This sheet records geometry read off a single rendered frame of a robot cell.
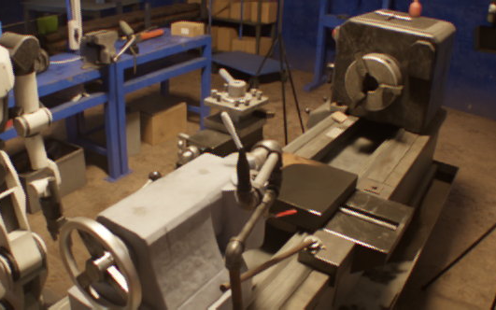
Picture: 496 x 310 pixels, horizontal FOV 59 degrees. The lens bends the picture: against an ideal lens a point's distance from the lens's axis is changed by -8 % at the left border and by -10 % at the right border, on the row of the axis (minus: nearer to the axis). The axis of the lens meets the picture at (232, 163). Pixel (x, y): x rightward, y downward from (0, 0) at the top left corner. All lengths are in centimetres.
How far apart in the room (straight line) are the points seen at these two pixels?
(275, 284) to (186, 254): 37
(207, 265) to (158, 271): 15
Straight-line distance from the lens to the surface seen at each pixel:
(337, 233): 148
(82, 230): 93
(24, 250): 180
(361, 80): 221
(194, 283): 106
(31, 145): 183
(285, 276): 135
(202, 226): 106
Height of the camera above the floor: 170
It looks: 27 degrees down
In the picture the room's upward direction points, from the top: 2 degrees clockwise
